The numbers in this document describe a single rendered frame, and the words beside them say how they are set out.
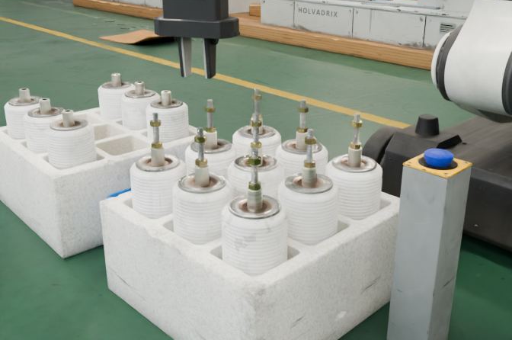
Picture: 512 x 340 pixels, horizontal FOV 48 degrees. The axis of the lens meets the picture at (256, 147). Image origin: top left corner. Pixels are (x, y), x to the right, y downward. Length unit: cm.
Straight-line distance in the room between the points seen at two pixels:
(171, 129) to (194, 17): 54
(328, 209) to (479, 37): 40
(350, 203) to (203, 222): 25
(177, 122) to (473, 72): 64
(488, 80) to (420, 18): 203
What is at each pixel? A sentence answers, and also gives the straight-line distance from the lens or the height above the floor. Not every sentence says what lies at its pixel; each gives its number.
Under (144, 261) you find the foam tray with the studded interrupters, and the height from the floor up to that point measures 12.
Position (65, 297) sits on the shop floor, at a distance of 113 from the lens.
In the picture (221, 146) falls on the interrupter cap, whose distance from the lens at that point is 106.
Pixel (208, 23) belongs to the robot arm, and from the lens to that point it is 80.
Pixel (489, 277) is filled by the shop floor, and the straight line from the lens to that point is 122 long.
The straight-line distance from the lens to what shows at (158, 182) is 96.
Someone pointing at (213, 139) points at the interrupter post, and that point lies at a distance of 105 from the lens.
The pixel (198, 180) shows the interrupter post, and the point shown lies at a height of 26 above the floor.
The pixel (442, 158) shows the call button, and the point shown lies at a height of 33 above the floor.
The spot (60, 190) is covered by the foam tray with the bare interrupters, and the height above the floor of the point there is 15.
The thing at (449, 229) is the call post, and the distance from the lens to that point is 86.
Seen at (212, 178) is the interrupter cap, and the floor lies 25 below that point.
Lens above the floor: 61
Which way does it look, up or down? 20 degrees down
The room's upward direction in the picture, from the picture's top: straight up
